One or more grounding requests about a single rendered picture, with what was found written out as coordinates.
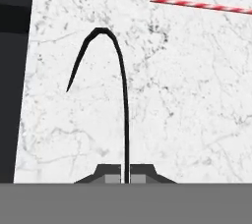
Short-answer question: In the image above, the black curved ladle handle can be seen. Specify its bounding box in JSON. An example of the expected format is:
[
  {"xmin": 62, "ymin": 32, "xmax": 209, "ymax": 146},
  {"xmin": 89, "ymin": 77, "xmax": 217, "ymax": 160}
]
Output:
[{"xmin": 65, "ymin": 27, "xmax": 131, "ymax": 185}]

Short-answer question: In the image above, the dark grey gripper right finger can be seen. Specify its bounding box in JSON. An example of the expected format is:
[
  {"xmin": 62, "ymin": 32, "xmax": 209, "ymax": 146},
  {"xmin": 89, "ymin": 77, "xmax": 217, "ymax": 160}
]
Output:
[{"xmin": 129, "ymin": 163, "xmax": 177, "ymax": 185}]

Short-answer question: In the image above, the red white striped stick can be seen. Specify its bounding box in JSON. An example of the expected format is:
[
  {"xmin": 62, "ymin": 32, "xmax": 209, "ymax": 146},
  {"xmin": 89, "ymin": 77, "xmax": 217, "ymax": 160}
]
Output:
[{"xmin": 149, "ymin": 0, "xmax": 252, "ymax": 16}]

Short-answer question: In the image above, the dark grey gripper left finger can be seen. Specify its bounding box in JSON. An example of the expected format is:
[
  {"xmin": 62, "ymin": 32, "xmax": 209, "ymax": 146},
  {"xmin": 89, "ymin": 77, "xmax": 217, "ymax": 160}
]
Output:
[{"xmin": 74, "ymin": 163, "xmax": 123, "ymax": 185}]

